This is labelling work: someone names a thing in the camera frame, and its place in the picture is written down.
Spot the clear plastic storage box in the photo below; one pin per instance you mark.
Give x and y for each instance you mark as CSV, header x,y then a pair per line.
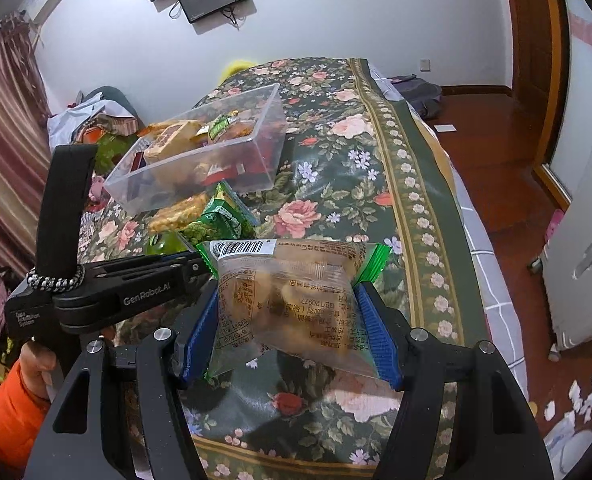
x,y
256,175

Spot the pile of clothes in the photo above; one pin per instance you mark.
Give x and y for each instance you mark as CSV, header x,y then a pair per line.
x,y
75,120

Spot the clear green-ended snack packet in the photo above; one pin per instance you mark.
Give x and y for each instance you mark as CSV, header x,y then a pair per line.
x,y
286,300

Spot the wooden door frame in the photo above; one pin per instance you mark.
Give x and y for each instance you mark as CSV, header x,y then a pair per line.
x,y
536,85

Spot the white wall socket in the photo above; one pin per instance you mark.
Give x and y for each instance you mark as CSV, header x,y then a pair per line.
x,y
426,64

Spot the person's left forearm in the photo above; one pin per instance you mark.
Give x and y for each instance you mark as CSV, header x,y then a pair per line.
x,y
5,420

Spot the grey bag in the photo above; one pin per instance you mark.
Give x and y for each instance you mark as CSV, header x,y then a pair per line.
x,y
416,97

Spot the white paper sheet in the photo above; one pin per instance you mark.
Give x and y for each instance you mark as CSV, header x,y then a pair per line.
x,y
445,129

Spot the white wheeled cabinet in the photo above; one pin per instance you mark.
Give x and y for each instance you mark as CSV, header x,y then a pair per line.
x,y
586,260

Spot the person's left hand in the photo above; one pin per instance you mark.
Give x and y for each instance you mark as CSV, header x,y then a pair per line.
x,y
38,367

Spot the scattered white paper scraps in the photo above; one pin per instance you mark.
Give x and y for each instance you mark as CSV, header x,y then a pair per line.
x,y
583,400

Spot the green snack packet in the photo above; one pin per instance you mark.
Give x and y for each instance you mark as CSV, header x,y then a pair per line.
x,y
220,220
160,245
223,127

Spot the pink toy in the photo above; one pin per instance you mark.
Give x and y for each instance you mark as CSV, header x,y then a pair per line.
x,y
556,225

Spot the yellow curved object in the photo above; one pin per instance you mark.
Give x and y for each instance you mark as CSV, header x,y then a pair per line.
x,y
235,67

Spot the green floral blanket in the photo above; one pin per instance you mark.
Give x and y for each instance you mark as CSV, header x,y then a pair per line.
x,y
351,170

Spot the pink doll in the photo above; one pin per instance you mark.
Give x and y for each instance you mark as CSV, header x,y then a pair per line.
x,y
97,192

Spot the grey checked bed sheet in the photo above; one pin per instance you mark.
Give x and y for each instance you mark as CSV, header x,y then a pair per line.
x,y
486,285

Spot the pink cloth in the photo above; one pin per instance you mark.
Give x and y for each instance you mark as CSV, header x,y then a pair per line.
x,y
0,310

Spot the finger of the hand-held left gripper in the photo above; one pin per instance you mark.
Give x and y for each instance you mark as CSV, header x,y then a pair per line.
x,y
140,271
183,258

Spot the patchwork quilt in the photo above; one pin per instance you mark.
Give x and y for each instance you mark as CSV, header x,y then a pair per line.
x,y
88,230

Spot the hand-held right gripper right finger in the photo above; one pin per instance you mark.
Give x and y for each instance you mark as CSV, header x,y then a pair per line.
x,y
378,340

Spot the striped red curtain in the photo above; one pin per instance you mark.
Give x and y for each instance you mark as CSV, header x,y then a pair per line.
x,y
0,135

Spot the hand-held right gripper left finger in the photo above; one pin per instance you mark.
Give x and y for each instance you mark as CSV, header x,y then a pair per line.
x,y
198,340

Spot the brown biscuit packet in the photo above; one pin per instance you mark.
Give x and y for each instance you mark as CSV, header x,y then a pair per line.
x,y
175,212
173,140

